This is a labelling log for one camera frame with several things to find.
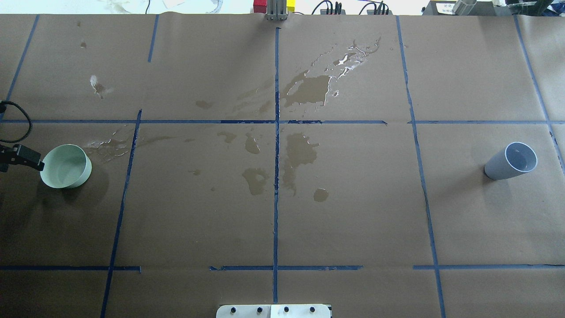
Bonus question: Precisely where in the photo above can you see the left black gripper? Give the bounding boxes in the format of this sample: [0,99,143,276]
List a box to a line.
[0,145,45,173]

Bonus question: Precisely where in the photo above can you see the green ceramic bowl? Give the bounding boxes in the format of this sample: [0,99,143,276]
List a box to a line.
[40,144,92,189]

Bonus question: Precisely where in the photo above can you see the blue plastic cup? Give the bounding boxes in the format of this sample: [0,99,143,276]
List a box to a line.
[483,142,538,180]

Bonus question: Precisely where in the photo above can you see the left black camera cable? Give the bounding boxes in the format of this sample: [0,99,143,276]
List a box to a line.
[0,101,33,144]

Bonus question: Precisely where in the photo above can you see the silver metal cylinder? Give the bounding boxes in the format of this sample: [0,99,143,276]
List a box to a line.
[452,0,477,16]

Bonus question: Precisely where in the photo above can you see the red blue yellow blocks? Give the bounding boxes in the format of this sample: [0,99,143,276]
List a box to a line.
[252,0,296,14]

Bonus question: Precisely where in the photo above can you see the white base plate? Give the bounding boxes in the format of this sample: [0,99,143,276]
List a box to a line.
[216,303,333,318]

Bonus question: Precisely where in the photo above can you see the aluminium frame post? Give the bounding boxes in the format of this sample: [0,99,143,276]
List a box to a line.
[266,0,288,21]

